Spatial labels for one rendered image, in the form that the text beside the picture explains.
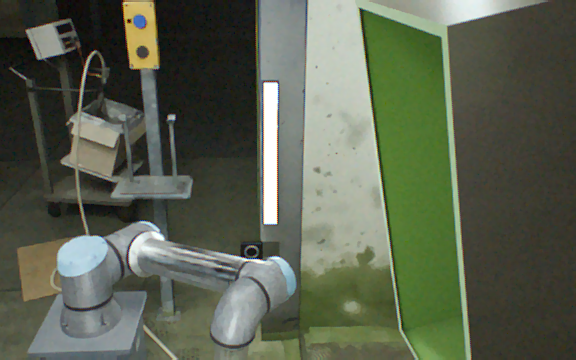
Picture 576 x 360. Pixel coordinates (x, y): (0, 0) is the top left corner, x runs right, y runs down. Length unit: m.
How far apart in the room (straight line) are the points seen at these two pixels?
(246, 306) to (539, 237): 0.69
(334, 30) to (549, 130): 1.14
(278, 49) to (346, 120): 0.40
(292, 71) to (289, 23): 0.18
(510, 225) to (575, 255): 0.19
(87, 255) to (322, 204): 1.08
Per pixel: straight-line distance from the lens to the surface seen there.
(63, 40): 4.04
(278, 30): 2.22
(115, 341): 1.88
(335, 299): 2.72
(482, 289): 1.41
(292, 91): 2.27
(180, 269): 1.70
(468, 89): 1.19
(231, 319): 1.43
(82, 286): 1.83
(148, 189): 2.47
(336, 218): 2.50
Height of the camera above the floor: 1.79
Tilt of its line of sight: 24 degrees down
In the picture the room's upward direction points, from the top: straight up
